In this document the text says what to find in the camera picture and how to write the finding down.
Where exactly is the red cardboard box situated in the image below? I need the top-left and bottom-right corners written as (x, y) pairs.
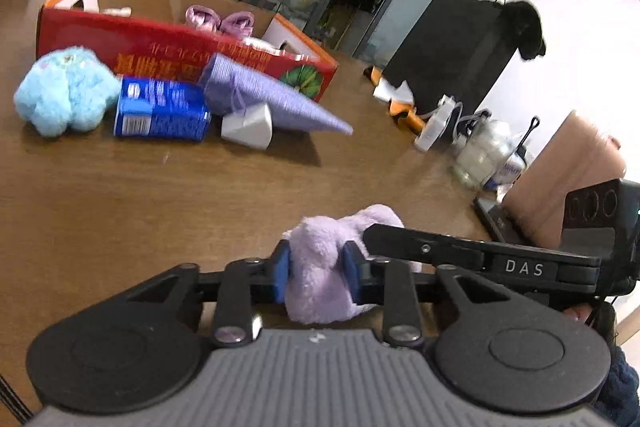
top-left (36, 0), bottom-right (339, 104)

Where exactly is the person's right hand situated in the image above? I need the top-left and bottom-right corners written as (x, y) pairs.
top-left (563, 304), bottom-right (596, 324)

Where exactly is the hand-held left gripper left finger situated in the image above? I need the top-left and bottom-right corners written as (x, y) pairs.
top-left (127, 241), bottom-right (292, 349)

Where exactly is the laptop with pink cover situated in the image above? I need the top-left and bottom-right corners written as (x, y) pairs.
top-left (472, 109), bottom-right (627, 248)

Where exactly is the person's right forearm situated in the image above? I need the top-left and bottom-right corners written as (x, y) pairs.
top-left (592, 299), bottom-right (640, 427)

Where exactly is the blue tissue packet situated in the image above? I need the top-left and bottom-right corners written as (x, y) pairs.
top-left (113, 76), bottom-right (212, 142)

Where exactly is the purple satin scrunchie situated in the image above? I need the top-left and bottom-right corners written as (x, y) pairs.
top-left (185, 5), bottom-right (253, 38)

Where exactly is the light blue plush toy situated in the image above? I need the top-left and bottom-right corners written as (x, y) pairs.
top-left (13, 47), bottom-right (122, 138)

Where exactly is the orange white tool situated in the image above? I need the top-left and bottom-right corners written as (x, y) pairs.
top-left (370, 66), bottom-right (426, 131)

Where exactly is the lavender plush headband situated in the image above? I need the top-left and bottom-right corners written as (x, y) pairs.
top-left (282, 204), bottom-right (423, 325)

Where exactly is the white pump bottle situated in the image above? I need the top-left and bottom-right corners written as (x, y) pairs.
top-left (414, 94), bottom-right (463, 152)

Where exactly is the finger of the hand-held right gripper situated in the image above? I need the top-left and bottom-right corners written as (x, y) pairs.
top-left (362, 223), bottom-right (601, 283)

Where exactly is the glass jar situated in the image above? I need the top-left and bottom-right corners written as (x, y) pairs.
top-left (452, 119), bottom-right (513, 190)

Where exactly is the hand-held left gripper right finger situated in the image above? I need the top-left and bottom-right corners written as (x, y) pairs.
top-left (343, 241), bottom-right (551, 349)

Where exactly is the white blue tissue pack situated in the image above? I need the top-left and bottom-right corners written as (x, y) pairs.
top-left (495, 147), bottom-right (528, 188)

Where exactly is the black paper bag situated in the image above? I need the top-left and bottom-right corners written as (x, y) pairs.
top-left (382, 0), bottom-right (518, 118)

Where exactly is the black garment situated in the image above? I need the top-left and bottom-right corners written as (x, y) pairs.
top-left (492, 0), bottom-right (547, 62)

